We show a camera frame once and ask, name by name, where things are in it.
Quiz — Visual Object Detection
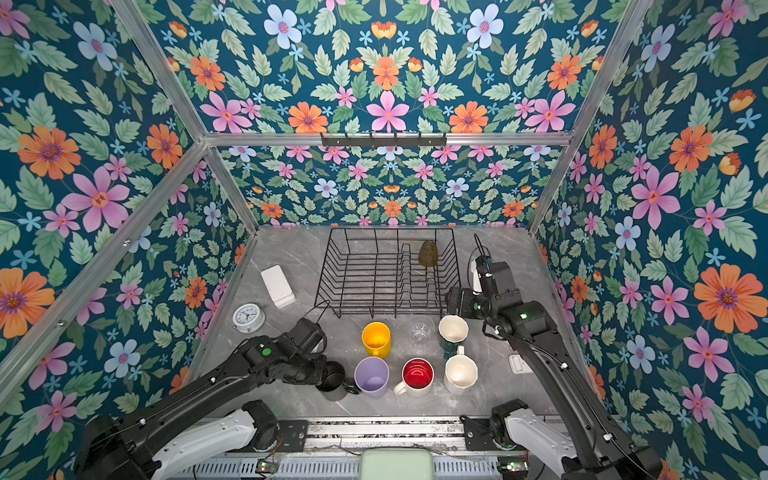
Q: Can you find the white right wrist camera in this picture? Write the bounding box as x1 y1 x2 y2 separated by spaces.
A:
469 259 482 295

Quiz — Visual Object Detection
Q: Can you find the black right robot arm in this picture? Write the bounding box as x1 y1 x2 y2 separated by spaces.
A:
446 254 663 479

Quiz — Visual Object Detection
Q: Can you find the green and cream mug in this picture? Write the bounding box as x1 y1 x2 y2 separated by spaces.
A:
438 315 469 359

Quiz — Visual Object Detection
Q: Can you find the black mug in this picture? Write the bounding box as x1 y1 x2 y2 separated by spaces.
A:
316 361 360 402

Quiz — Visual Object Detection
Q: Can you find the yellow plastic mug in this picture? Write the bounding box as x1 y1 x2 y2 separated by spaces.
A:
361 322 392 359

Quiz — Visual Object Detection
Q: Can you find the black wire dish rack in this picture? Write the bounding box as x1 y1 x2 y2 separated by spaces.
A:
314 227 461 318

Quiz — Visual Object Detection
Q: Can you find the metal hook rail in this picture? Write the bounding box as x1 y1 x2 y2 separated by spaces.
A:
320 133 448 148

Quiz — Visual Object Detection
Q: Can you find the cream ceramic mug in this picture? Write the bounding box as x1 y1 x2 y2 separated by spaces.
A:
444 345 479 395

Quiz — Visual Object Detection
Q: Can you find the pale green box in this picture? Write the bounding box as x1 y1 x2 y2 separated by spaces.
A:
359 448 435 480

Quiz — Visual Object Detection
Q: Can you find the clear glass cup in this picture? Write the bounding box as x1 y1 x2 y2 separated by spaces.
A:
408 316 434 345

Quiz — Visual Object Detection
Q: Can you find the red interior white mug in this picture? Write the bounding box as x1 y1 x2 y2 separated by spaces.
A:
393 358 435 398

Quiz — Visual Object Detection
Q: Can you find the gold glitter cup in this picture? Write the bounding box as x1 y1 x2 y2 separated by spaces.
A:
418 240 439 268

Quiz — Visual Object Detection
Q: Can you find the white rectangular box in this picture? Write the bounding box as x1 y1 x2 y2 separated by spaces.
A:
261 265 295 309

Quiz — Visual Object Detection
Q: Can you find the lavender plastic cup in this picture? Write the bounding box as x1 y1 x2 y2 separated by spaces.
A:
353 356 390 399

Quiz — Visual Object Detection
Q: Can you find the white round alarm clock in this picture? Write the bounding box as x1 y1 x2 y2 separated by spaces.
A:
232 303 266 334

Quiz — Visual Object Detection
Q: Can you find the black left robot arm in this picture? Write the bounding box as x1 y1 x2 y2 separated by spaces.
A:
74 318 327 479

